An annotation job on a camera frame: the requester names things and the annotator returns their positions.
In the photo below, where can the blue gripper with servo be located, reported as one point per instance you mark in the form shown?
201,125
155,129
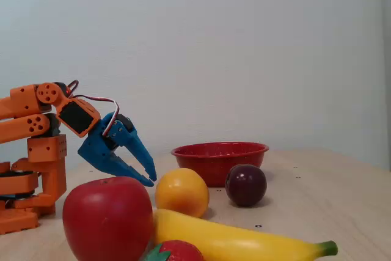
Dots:
97,147

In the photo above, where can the dark purple plum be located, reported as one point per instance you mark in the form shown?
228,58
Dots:
246,185

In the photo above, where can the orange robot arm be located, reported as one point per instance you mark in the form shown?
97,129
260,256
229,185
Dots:
18,126

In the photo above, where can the red speckled bowl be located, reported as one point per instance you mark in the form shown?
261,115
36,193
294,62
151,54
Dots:
214,163

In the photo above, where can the red toy apple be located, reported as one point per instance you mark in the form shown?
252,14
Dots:
107,221

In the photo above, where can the toy orange fruit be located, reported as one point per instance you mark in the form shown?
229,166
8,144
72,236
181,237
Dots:
181,192

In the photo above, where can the red toy strawberry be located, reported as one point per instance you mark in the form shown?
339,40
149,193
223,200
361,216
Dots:
180,252

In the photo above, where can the yellow toy banana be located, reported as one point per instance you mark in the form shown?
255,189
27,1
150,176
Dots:
232,242

